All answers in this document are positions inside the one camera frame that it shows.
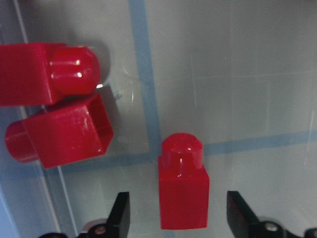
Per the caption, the clear plastic storage box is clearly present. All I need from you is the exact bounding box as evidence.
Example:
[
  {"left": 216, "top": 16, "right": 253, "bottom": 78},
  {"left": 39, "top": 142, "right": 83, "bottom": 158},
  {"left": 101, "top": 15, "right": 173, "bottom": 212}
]
[{"left": 0, "top": 0, "right": 317, "bottom": 238}]

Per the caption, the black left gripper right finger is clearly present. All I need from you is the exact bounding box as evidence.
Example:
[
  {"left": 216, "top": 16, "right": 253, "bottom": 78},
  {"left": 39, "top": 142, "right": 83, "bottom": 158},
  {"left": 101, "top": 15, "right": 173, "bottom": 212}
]
[{"left": 226, "top": 191, "right": 260, "bottom": 238}]

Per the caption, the red block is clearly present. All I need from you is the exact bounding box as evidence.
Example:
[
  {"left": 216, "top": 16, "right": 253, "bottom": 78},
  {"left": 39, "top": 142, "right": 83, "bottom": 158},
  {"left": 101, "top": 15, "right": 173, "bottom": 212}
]
[
  {"left": 158, "top": 133, "right": 210, "bottom": 230},
  {"left": 0, "top": 43, "right": 101, "bottom": 107},
  {"left": 5, "top": 93, "right": 114, "bottom": 169}
]

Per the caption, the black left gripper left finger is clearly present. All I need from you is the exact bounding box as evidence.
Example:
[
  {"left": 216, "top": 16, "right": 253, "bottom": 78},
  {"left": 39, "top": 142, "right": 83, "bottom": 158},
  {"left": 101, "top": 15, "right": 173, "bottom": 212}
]
[{"left": 106, "top": 192, "right": 130, "bottom": 238}]

